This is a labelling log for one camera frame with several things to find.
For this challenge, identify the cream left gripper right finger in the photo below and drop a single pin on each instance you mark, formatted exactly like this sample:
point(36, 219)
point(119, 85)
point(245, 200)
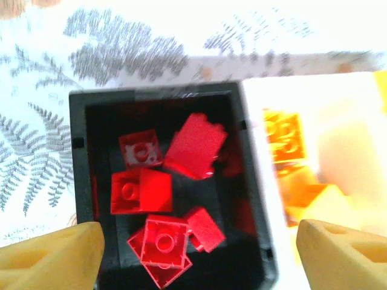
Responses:
point(341, 262)

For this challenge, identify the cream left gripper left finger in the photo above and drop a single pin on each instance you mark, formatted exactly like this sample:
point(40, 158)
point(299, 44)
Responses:
point(60, 259)

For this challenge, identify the orange lego brick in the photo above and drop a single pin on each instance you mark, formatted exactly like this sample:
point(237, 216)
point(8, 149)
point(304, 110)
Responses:
point(285, 136)
point(320, 201)

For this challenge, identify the red lego brick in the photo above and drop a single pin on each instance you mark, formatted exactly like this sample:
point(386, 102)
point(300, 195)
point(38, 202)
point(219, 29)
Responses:
point(140, 191)
point(163, 276)
point(140, 149)
point(195, 146)
point(207, 229)
point(164, 241)

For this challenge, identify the black plastic bin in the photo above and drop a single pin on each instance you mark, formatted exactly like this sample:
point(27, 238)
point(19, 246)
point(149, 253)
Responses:
point(80, 169)

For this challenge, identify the white plastic bin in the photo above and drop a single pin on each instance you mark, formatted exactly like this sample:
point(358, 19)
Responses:
point(302, 90)

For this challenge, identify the floral patterned tablecloth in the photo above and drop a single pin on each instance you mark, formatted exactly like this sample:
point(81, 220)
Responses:
point(121, 45)

